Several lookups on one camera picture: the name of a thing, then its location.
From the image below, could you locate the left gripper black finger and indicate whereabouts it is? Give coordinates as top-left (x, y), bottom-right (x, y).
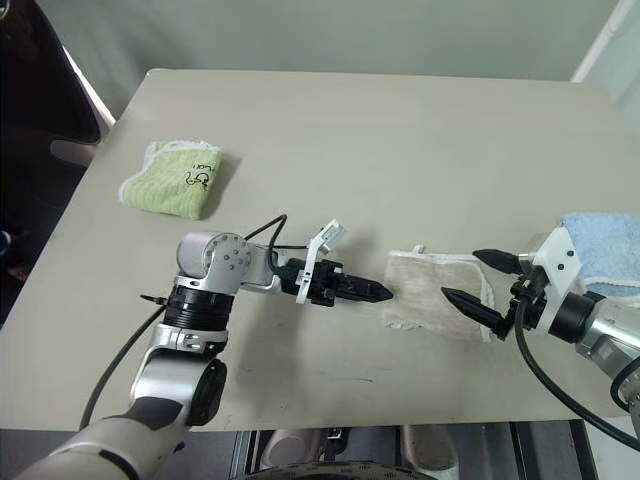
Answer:
top-left (342, 286), bottom-right (395, 304)
top-left (342, 272), bottom-right (392, 297)

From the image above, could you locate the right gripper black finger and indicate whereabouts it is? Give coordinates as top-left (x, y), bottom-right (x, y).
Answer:
top-left (473, 246), bottom-right (525, 276)
top-left (440, 286), bottom-right (515, 342)

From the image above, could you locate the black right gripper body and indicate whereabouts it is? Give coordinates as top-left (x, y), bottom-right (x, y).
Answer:
top-left (508, 266), bottom-right (550, 332)

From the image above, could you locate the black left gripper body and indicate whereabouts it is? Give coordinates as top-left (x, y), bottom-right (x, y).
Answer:
top-left (305, 258), bottom-right (352, 307)

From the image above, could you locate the beige towel with embroidered logo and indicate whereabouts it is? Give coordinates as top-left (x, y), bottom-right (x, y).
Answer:
top-left (380, 243), bottom-right (499, 344)

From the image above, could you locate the folded blue towel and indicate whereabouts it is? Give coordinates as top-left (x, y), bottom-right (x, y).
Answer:
top-left (559, 211), bottom-right (640, 300)

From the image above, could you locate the folded green towel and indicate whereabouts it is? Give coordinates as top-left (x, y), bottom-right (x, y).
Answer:
top-left (117, 139), bottom-right (225, 222)

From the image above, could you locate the grey rounded cylinder shape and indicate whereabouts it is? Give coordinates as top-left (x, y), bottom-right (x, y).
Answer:
top-left (263, 426), bottom-right (325, 472)
top-left (398, 423), bottom-right (460, 475)

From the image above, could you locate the black dotted round shape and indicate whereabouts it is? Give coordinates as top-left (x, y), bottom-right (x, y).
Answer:
top-left (248, 459), bottom-right (419, 480)

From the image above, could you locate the grey chair armrest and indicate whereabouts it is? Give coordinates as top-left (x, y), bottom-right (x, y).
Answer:
top-left (49, 138), bottom-right (103, 167)

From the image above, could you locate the black office chair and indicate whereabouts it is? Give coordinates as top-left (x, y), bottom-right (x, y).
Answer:
top-left (0, 0), bottom-right (119, 304)

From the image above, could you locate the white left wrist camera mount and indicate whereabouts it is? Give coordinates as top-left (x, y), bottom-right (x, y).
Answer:
top-left (295, 217), bottom-right (349, 306)

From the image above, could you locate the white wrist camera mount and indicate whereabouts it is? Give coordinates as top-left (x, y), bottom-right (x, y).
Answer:
top-left (519, 226), bottom-right (585, 332)
top-left (295, 217), bottom-right (349, 306)

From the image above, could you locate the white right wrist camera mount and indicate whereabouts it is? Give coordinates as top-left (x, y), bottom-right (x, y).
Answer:
top-left (519, 226), bottom-right (585, 332)

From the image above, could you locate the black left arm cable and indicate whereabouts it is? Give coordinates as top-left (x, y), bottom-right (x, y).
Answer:
top-left (78, 213), bottom-right (289, 433)

